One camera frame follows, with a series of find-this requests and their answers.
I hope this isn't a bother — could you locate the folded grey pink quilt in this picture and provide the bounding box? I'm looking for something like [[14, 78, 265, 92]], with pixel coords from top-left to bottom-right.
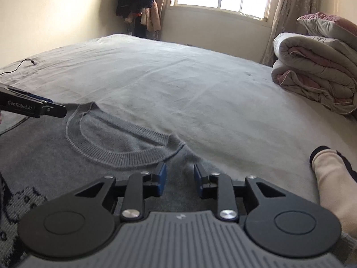
[[271, 32, 357, 115]]

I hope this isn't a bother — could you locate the grey knit patterned sweater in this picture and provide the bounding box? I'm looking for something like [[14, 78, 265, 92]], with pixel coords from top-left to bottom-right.
[[0, 102, 247, 268]]

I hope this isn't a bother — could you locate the bed with grey sheet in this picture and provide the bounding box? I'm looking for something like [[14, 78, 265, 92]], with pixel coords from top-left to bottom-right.
[[0, 33, 357, 268]]

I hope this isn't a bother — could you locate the hanging beige pink garment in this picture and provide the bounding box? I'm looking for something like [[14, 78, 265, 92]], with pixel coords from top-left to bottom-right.
[[125, 1, 162, 33]]

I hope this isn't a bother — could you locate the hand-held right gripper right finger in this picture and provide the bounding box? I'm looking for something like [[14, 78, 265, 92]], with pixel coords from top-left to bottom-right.
[[193, 163, 281, 222]]

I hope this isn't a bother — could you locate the grey pink pillow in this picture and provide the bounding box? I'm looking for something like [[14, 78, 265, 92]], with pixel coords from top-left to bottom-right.
[[297, 12, 357, 39]]

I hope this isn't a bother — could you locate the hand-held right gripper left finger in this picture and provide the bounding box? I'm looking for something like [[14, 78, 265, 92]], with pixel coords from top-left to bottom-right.
[[74, 162, 168, 222]]

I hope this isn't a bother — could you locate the black cable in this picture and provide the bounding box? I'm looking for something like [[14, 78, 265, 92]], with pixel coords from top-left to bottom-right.
[[0, 59, 38, 76]]

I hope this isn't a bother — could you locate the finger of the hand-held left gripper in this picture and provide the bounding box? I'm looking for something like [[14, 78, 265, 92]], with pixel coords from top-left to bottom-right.
[[27, 94, 53, 103], [40, 103, 68, 119]]

